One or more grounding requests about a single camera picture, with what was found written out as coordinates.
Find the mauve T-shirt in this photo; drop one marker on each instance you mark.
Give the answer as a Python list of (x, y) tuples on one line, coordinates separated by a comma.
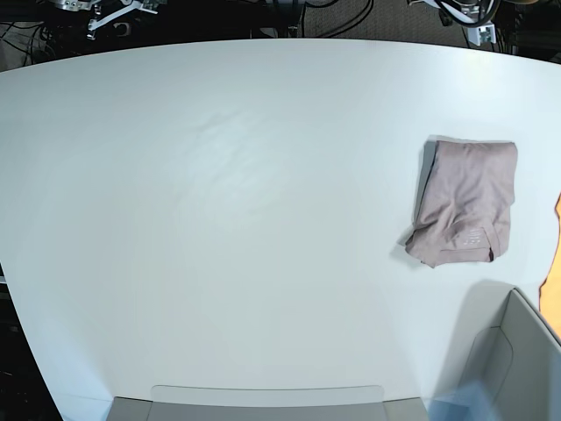
[(464, 211)]

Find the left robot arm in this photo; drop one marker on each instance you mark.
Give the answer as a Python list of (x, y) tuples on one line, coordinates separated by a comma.
[(469, 14)]

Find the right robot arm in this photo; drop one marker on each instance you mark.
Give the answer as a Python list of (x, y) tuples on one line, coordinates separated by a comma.
[(74, 5)]

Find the grey bin at bottom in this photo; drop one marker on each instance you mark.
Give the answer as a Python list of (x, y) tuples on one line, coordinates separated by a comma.
[(188, 403)]

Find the grey box at right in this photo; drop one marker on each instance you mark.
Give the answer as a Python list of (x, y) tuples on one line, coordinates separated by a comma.
[(513, 370)]

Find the blue translucent object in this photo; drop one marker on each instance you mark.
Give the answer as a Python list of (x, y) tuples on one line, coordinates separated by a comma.
[(460, 401)]

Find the orange object at right edge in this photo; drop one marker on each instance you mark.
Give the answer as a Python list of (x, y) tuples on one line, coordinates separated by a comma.
[(549, 292)]

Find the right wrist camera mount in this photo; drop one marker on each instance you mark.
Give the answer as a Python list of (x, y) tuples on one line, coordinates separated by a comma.
[(100, 18)]

